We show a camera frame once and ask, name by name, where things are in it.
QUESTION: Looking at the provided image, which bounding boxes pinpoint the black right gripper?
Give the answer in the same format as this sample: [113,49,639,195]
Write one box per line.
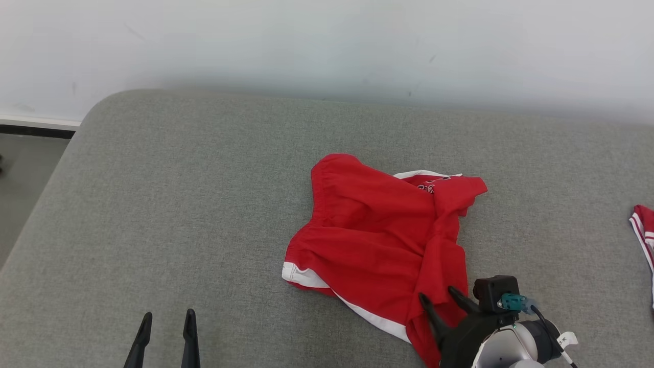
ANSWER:
[419,286,518,368]

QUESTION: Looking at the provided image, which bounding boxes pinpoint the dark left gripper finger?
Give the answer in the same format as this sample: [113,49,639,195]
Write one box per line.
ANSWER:
[181,308,201,368]
[123,312,153,368]

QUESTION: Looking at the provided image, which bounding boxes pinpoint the red shorts with white hem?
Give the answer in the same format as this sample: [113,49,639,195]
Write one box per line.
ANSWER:
[281,153,488,368]

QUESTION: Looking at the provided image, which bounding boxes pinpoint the red shirt with white stripes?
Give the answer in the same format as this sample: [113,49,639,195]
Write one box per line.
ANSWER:
[628,204,654,310]

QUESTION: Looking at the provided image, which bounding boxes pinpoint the grey fabric sofa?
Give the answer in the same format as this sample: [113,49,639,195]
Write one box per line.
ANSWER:
[0,89,654,368]

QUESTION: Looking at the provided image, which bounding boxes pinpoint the white and black baseboard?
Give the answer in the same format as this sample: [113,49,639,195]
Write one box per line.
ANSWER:
[0,115,82,140]

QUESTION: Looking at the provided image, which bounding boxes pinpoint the teal right camera cable plug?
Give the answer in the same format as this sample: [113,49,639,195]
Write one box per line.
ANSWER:
[498,293,528,313]

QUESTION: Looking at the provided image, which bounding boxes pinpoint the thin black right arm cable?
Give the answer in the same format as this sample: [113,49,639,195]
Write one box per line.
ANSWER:
[529,304,579,368]

